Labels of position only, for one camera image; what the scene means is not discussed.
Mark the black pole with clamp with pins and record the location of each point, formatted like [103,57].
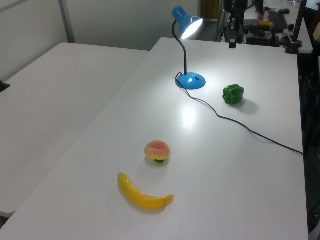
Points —
[293,47]

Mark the black electronics pile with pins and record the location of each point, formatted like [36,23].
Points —
[260,37]

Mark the black computer mouse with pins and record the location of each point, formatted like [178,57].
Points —
[283,10]

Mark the green bell pepper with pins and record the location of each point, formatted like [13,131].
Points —
[233,94]

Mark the yellow banana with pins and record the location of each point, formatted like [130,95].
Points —
[142,199]

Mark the grey metal post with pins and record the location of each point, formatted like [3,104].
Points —
[67,25]

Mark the white side table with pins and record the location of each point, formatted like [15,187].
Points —
[50,100]

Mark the brown board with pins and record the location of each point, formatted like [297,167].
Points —
[210,10]

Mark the black keyboard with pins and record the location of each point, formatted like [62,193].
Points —
[277,20]

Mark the black bracket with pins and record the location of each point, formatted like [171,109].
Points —
[3,86]

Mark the dark tripod stand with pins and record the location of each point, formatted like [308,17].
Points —
[235,15]

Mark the small black grey box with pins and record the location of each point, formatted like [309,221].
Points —
[232,45]

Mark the pink yellow peach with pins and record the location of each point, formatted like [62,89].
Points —
[157,150]

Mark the blue gooseneck desk lamp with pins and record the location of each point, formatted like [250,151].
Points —
[191,83]

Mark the small yellow object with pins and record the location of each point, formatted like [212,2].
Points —
[266,23]

